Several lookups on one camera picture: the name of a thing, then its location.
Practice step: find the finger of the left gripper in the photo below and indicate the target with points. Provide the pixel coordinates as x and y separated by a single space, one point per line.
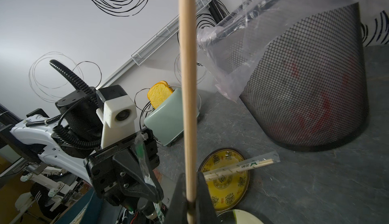
129 176

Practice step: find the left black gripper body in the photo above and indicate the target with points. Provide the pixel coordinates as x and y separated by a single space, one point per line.
101 172

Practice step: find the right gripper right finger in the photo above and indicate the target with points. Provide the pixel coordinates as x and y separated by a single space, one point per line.
206 213

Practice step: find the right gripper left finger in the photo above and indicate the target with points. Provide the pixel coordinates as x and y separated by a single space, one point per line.
176 213

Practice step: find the clear green printed chopstick wrapper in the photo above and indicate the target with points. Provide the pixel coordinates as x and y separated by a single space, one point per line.
148 176

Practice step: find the chopsticks green tip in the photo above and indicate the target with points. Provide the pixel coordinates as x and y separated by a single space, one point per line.
188 53

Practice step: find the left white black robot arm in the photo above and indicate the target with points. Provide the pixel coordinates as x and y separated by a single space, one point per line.
94 138

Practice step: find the teal tray of chopsticks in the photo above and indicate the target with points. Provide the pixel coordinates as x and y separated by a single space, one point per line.
84 211

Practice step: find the yellow patterned plate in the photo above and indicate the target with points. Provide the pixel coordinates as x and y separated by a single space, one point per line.
225 192

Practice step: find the cream plate with flower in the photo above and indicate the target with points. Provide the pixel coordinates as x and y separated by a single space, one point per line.
236 216

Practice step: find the mint green toaster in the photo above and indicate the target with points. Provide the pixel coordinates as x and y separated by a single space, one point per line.
166 122

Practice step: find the right yellow toast slice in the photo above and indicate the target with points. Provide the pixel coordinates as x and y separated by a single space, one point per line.
158 93

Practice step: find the clear plastic bin liner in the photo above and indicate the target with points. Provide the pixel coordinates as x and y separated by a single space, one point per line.
258 35

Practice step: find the black mesh trash bin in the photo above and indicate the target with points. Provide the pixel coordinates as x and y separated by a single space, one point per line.
307 88

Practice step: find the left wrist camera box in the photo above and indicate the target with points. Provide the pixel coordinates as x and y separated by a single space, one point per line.
117 112

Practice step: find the white wire wall shelf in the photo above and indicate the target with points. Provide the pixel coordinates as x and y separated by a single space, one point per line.
172 28

